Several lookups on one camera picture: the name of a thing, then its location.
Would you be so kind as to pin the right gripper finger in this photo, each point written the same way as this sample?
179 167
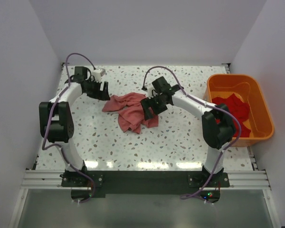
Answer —
148 113
153 112

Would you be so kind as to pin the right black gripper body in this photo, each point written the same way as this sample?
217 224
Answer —
152 103

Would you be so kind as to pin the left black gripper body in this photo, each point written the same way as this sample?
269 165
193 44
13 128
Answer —
96 90

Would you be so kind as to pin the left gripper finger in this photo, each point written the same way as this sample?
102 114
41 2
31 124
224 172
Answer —
105 86
103 95

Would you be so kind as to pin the pink t shirt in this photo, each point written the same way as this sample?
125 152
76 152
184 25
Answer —
130 112

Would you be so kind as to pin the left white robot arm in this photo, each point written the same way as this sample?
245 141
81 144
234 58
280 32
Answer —
55 116

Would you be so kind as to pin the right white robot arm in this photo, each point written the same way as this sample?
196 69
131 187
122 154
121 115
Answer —
217 122

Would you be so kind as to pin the red t shirt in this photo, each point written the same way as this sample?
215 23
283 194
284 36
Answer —
238 109

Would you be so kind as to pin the orange plastic bin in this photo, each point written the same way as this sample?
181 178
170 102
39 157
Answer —
258 126

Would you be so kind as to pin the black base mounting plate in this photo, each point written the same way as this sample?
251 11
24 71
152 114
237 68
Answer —
186 184

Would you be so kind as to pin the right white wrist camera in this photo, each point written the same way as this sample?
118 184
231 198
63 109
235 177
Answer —
151 92

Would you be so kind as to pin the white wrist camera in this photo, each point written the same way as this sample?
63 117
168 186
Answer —
97 74
151 92

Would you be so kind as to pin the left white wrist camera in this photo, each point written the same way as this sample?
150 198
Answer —
97 74

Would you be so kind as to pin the aluminium rail frame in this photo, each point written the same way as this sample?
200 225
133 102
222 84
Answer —
175 145

